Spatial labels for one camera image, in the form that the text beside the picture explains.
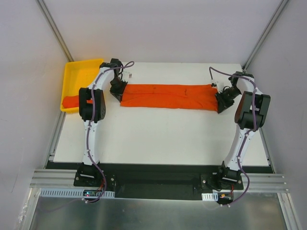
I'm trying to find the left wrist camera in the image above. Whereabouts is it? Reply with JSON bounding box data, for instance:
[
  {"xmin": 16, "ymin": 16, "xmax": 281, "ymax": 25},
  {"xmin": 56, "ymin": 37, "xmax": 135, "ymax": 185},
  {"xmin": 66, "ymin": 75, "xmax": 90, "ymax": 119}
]
[{"xmin": 121, "ymin": 71, "xmax": 132, "ymax": 82}]

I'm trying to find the left white cable duct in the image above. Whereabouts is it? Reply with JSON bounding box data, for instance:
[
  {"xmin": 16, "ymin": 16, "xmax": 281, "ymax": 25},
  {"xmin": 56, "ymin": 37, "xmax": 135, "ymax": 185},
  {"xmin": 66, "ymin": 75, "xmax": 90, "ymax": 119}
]
[{"xmin": 40, "ymin": 188, "xmax": 115, "ymax": 199}]

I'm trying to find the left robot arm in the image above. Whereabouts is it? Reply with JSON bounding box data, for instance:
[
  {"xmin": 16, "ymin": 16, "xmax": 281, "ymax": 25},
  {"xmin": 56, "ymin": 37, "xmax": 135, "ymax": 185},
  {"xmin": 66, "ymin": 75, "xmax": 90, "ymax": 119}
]
[{"xmin": 73, "ymin": 58, "xmax": 134, "ymax": 188}]

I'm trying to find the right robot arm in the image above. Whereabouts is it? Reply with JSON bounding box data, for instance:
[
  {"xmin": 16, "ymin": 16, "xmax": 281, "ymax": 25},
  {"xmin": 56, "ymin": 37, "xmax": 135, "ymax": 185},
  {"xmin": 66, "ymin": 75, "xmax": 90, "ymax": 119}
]
[{"xmin": 206, "ymin": 67, "xmax": 271, "ymax": 191}]

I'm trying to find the yellow plastic bin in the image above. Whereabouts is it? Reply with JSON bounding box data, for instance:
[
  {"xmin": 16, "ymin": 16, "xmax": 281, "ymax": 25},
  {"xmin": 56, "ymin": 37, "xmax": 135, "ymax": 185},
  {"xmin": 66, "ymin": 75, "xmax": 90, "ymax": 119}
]
[{"xmin": 60, "ymin": 58, "xmax": 104, "ymax": 113}]

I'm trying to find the rolled orange t shirt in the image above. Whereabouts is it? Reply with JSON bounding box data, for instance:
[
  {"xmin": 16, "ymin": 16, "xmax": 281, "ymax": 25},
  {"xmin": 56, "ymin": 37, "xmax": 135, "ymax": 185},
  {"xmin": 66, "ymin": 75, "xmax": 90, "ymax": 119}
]
[{"xmin": 61, "ymin": 95, "xmax": 93, "ymax": 110}]

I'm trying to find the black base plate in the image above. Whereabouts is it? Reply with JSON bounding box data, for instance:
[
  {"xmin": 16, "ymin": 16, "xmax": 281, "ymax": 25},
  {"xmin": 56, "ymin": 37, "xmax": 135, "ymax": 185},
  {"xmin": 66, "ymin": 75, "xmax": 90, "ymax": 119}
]
[{"xmin": 73, "ymin": 163, "xmax": 244, "ymax": 200}]

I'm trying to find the aluminium frame post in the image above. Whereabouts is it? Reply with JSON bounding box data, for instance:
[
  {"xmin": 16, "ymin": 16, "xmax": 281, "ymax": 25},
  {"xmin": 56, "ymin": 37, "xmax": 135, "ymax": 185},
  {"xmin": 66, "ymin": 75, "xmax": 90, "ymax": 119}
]
[
  {"xmin": 242, "ymin": 0, "xmax": 291, "ymax": 72},
  {"xmin": 35, "ymin": 0, "xmax": 74, "ymax": 62}
]

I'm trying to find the orange t shirt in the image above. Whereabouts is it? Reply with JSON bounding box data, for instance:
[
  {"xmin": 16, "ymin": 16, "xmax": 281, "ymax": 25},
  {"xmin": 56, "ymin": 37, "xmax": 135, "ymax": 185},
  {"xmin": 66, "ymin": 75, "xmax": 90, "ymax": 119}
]
[
  {"xmin": 120, "ymin": 84, "xmax": 218, "ymax": 112},
  {"xmin": 61, "ymin": 95, "xmax": 93, "ymax": 110}
]

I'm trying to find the right aluminium frame post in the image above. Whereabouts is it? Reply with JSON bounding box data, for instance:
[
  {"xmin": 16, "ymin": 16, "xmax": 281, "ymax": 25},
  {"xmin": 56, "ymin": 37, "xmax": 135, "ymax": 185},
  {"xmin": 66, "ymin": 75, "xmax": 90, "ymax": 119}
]
[{"xmin": 242, "ymin": 0, "xmax": 291, "ymax": 72}]

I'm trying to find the right white cable duct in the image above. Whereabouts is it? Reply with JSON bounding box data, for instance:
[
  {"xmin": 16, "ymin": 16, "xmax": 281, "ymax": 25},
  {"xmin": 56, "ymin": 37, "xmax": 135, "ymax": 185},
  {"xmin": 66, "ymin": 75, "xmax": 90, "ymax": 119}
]
[{"xmin": 201, "ymin": 193, "xmax": 218, "ymax": 202}]

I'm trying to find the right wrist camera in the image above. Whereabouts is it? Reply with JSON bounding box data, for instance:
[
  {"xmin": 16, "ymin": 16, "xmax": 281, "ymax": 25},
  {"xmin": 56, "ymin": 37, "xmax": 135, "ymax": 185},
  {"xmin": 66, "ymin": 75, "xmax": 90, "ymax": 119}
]
[{"xmin": 211, "ymin": 81, "xmax": 225, "ymax": 93}]

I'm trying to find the white cable duct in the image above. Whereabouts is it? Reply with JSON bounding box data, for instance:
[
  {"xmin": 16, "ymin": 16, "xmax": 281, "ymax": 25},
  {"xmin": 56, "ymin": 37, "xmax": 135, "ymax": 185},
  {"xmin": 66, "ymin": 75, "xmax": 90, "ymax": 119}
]
[
  {"xmin": 40, "ymin": 188, "xmax": 115, "ymax": 199},
  {"xmin": 201, "ymin": 193, "xmax": 218, "ymax": 202}
]

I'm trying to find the left aluminium frame post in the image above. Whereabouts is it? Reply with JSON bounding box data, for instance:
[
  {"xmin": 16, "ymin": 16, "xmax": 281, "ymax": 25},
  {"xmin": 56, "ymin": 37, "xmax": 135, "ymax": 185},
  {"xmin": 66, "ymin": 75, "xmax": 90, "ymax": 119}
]
[{"xmin": 35, "ymin": 0, "xmax": 74, "ymax": 62}]

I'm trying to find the aluminium front rail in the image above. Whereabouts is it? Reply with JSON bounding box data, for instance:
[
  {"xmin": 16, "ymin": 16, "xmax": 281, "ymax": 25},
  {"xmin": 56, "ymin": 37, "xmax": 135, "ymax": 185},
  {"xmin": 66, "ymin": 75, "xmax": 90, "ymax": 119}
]
[{"xmin": 30, "ymin": 169, "xmax": 290, "ymax": 193}]

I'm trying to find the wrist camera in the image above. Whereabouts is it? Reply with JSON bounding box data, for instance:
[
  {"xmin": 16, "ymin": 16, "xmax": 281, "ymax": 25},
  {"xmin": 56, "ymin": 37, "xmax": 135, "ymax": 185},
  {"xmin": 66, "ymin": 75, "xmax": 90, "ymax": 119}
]
[
  {"xmin": 121, "ymin": 71, "xmax": 132, "ymax": 82},
  {"xmin": 211, "ymin": 81, "xmax": 225, "ymax": 93}
]

